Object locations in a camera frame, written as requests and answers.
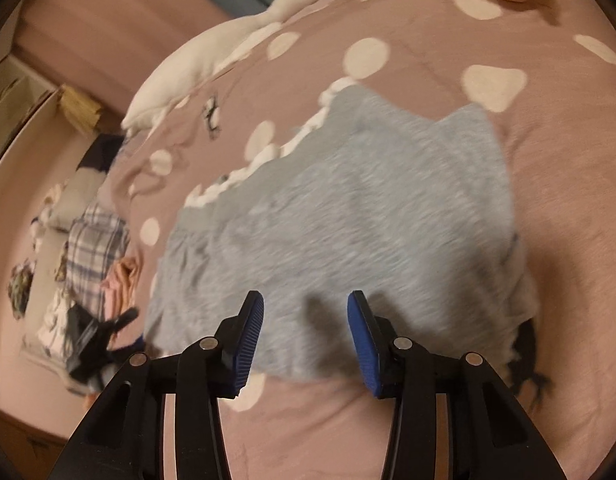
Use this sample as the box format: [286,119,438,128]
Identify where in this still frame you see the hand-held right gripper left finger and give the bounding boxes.
[50,290,265,480]

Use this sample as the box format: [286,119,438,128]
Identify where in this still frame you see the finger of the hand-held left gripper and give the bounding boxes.
[90,307,140,348]

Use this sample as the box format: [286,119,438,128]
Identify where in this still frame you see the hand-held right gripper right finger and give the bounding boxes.
[347,290,568,480]

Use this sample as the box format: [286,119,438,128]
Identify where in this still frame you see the grey printed sweatshirt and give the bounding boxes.
[143,77,541,386]

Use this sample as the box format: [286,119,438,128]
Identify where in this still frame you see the orange folded clothes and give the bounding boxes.
[112,256,144,313]

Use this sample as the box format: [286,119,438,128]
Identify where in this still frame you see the white cloth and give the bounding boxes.
[37,300,71,347]

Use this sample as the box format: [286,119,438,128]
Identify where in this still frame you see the plaid quilt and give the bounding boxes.
[35,202,131,346]

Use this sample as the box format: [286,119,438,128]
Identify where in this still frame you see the floral patterned cloth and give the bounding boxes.
[7,259,36,320]

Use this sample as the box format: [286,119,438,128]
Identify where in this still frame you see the grey pillow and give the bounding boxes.
[53,170,109,231]

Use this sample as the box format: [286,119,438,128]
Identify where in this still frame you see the dark brown pillow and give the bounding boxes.
[78,132,126,173]

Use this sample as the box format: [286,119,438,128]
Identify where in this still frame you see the yellow fringe tassel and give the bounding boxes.
[58,85,105,136]

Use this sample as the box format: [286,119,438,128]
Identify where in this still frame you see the white shelf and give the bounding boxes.
[0,55,59,176]

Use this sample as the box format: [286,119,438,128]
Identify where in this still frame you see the white goose plush toy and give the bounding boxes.
[120,0,353,133]

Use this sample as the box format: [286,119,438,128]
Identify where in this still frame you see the pink curtain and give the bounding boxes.
[13,0,269,121]

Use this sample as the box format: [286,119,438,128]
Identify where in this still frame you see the pink polka dot blanket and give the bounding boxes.
[103,0,616,480]

